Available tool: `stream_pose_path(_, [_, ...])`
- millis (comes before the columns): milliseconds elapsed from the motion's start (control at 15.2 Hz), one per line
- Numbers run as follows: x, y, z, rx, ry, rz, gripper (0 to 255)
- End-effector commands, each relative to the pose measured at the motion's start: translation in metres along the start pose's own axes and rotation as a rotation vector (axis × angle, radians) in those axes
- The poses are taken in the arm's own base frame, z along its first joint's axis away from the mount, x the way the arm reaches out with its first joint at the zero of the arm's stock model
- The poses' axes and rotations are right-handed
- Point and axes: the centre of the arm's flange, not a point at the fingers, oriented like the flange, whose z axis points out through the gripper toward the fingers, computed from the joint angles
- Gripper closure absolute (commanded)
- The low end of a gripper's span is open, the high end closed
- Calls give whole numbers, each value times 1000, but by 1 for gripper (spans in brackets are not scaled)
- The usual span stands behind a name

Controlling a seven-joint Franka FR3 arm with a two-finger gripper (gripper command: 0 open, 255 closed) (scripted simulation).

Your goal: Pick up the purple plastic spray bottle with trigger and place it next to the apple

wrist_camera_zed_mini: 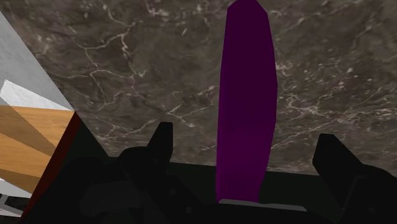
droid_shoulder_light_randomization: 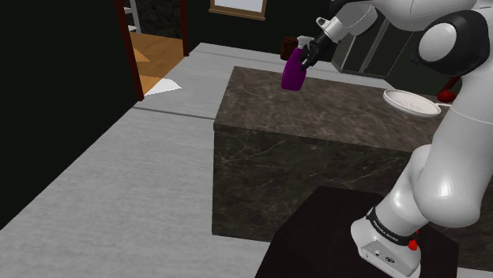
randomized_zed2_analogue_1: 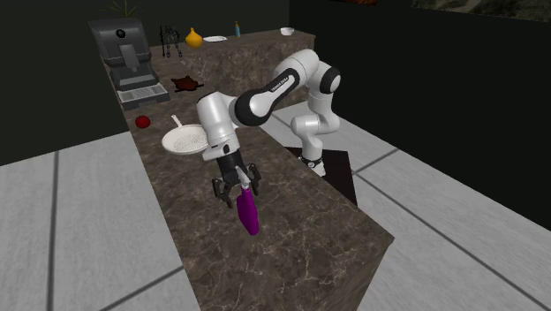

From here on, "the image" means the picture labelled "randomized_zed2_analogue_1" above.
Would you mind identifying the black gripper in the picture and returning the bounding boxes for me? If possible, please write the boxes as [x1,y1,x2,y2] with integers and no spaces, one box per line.
[211,151,262,209]

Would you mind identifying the purple spray bottle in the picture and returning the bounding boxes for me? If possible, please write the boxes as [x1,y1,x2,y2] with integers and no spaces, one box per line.
[235,166,260,237]

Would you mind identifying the brown marble counter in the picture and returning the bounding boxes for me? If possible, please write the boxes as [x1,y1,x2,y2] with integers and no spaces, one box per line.
[99,28,396,311]

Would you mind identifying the dark robot stand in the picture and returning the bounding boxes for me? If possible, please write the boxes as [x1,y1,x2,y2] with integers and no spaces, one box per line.
[283,146,359,208]

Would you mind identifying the dark red crab figure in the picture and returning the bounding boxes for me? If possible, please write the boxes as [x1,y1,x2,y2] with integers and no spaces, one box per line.
[170,75,205,93]

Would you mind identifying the yellow vase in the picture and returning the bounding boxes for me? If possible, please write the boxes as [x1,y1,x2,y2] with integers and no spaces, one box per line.
[185,27,204,49]

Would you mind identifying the grey coffee machine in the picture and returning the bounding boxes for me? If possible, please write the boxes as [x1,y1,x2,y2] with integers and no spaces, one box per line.
[87,17,171,111]

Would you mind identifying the green plant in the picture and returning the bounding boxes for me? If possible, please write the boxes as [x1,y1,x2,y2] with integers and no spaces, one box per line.
[99,0,146,19]

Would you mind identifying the white strainer with handle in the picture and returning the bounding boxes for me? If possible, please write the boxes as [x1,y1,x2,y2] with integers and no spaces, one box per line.
[161,114,210,156]

